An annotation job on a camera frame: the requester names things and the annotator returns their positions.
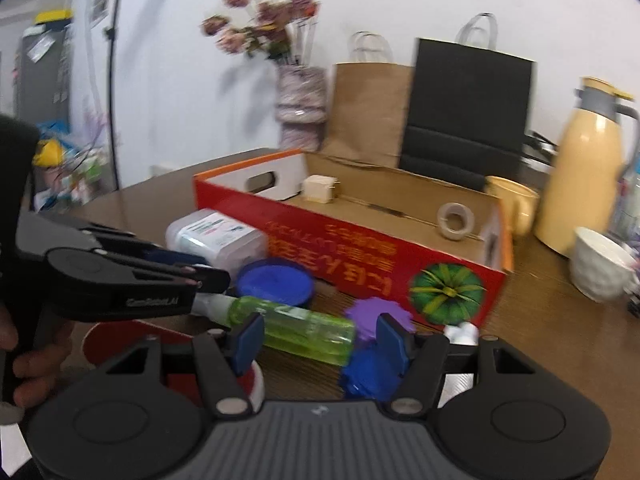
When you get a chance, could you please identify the round blue lid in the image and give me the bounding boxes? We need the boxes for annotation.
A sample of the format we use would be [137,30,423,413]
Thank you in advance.
[235,258,314,308]

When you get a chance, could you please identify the red cardboard box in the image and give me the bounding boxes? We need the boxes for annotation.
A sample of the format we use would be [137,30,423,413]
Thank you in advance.
[193,151,513,327]

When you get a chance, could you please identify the white plastic wipes container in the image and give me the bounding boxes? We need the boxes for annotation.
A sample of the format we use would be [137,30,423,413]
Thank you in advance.
[165,208,268,280]

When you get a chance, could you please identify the green transparent bottle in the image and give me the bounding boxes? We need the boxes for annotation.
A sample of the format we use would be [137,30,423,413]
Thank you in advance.
[192,294,356,366]

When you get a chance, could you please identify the small white spray bottle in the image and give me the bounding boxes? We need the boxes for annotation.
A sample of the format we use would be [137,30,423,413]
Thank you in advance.
[438,322,478,408]

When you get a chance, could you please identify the blue plastic lid piece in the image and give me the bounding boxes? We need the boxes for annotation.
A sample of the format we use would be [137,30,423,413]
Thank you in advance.
[338,342,400,402]

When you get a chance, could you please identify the brown paper bag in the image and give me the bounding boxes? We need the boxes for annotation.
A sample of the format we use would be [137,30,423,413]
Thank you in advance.
[321,30,413,168]

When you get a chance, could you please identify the person's left hand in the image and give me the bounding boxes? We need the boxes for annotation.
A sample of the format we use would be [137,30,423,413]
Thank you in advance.
[13,321,75,408]

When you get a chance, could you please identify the dried pink flowers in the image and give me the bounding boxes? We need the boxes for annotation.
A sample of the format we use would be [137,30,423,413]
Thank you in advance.
[200,0,320,66]

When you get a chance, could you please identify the black paper bag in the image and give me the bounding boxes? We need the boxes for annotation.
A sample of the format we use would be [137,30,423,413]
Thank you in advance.
[398,12,535,191]

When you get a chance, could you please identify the yellow thermos jug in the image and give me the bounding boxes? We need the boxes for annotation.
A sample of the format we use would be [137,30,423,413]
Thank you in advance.
[535,77,639,257]

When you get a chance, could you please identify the purple ridged cap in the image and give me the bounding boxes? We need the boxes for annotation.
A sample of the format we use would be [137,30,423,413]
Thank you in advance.
[344,296,417,348]

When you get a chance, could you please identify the white tape roll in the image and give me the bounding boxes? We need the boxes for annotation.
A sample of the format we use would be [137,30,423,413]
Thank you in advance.
[436,203,475,242]

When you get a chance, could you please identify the purple ceramic vase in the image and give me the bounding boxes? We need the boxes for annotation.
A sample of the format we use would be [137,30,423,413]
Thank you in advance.
[274,65,328,152]

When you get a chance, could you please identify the yellow mug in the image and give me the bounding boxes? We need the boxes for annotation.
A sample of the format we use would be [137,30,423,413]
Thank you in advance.
[485,176,539,238]

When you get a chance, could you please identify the white square plug adapter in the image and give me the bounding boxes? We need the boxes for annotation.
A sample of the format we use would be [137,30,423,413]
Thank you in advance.
[302,174,340,204]

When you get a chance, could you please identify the white ceramic bowl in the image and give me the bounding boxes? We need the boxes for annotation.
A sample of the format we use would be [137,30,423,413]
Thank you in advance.
[570,226,637,304]

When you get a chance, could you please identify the red white lint brush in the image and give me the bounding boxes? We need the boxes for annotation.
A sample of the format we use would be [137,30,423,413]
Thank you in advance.
[81,321,265,412]

